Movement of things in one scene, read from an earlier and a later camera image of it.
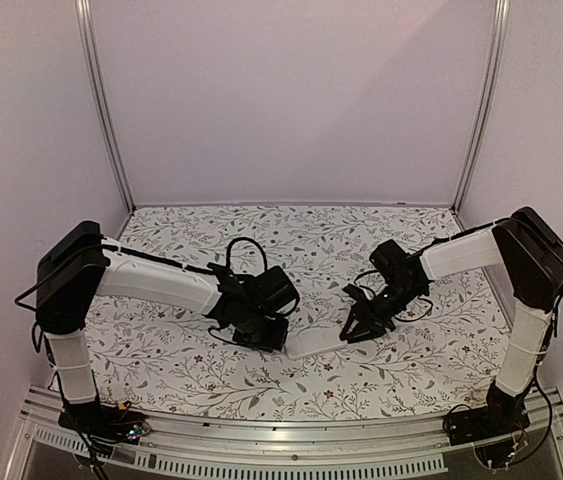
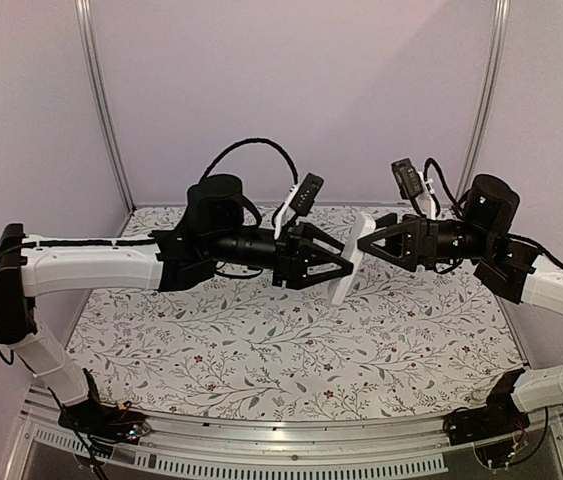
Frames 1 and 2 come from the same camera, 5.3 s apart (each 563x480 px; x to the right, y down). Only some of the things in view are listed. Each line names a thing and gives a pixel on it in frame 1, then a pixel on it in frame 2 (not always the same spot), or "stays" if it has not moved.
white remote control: [312, 341] -> [341, 287]
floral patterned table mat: [174, 363] stays
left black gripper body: [256, 332] -> [285, 255]
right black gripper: [371, 315] -> [424, 242]
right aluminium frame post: [493, 69] stays
